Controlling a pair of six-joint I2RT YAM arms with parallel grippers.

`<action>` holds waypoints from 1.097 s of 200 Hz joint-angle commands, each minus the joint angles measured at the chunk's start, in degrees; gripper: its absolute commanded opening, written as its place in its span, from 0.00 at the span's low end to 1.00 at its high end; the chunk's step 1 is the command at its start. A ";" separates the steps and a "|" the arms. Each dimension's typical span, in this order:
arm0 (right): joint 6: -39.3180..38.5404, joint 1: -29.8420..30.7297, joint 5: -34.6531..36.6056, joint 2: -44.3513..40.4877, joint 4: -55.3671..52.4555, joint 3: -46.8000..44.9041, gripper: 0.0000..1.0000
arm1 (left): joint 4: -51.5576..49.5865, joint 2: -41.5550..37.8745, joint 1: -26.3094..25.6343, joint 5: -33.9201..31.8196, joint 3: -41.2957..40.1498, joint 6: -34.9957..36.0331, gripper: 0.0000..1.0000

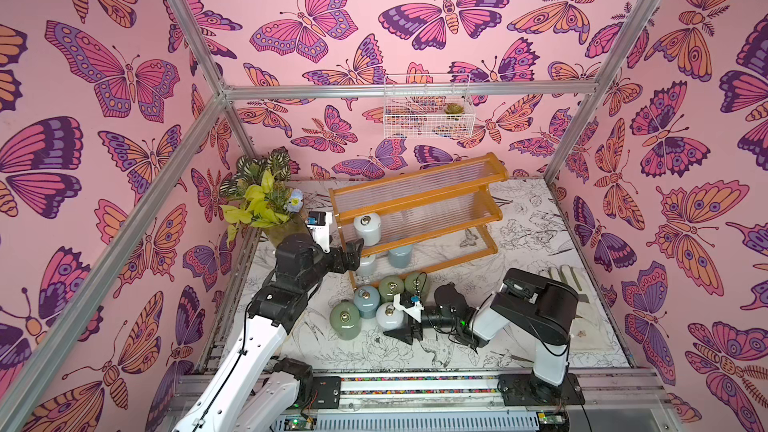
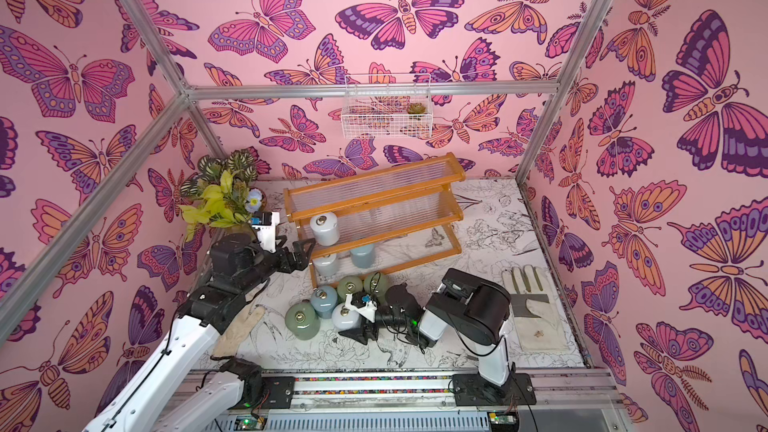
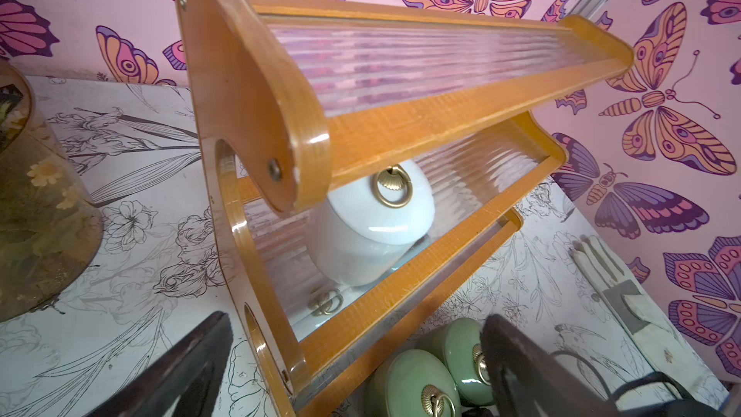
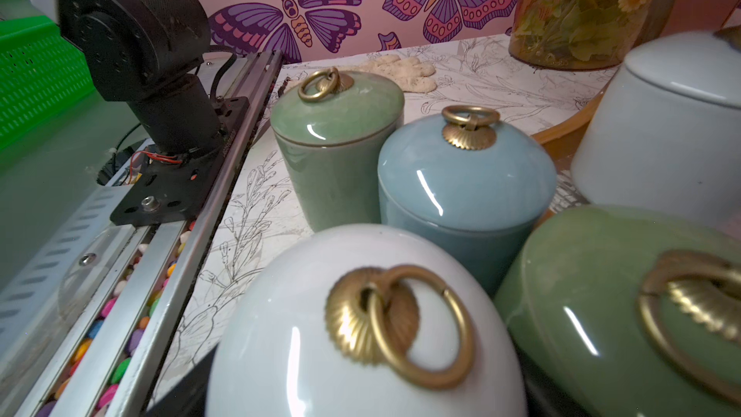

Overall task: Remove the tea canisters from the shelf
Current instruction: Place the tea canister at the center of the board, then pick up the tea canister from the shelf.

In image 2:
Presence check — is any front aluminium rail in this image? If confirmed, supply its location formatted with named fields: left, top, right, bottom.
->
left=161, top=368, right=619, bottom=415

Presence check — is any white grey work glove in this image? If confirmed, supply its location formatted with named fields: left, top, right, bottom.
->
left=502, top=264, right=568, bottom=353

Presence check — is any beige work glove left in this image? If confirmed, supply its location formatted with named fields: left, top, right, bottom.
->
left=210, top=305, right=266, bottom=360

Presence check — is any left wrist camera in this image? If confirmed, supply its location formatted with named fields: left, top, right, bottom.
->
left=250, top=211, right=280, bottom=252

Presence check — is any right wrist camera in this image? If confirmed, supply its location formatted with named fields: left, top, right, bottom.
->
left=348, top=294, right=378, bottom=323

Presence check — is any large green tea canister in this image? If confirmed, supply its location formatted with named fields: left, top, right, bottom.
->
left=285, top=301, right=321, bottom=341

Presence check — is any small plant in basket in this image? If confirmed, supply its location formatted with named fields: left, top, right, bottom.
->
left=407, top=103, right=427, bottom=116

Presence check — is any aluminium frame rail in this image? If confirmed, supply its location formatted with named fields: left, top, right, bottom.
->
left=1, top=93, right=188, bottom=342

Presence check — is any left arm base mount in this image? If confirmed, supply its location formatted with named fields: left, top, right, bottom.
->
left=218, top=358, right=296, bottom=410

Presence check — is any wooden three-tier shelf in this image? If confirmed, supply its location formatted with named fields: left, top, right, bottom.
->
left=283, top=153, right=466, bottom=274

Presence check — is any blue canister bottom shelf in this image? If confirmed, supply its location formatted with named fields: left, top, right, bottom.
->
left=350, top=244, right=376, bottom=269

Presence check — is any large blue tea canister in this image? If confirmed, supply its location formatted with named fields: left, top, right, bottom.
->
left=310, top=285, right=339, bottom=319

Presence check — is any white canister bottom shelf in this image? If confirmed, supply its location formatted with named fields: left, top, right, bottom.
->
left=313, top=254, right=340, bottom=277

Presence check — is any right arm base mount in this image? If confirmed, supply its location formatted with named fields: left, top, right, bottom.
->
left=449, top=373, right=537, bottom=406

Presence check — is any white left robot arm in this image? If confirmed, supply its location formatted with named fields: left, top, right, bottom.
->
left=85, top=233, right=316, bottom=431

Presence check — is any small green tea canister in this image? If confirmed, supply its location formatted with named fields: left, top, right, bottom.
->
left=363, top=271, right=390, bottom=302

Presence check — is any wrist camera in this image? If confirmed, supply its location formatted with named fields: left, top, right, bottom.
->
left=250, top=211, right=280, bottom=252
left=348, top=294, right=378, bottom=323

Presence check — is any clear vase with plants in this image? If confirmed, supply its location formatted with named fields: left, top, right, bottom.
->
left=180, top=147, right=277, bottom=240

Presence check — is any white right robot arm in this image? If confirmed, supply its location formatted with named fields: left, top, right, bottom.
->
left=339, top=268, right=514, bottom=388

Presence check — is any white wire basket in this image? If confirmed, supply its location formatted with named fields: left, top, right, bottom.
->
left=339, top=73, right=434, bottom=140

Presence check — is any white tea canister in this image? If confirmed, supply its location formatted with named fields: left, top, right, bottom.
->
left=331, top=304, right=361, bottom=332
left=310, top=212, right=340, bottom=247

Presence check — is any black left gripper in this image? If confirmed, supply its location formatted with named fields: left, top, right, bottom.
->
left=237, top=233, right=315, bottom=298

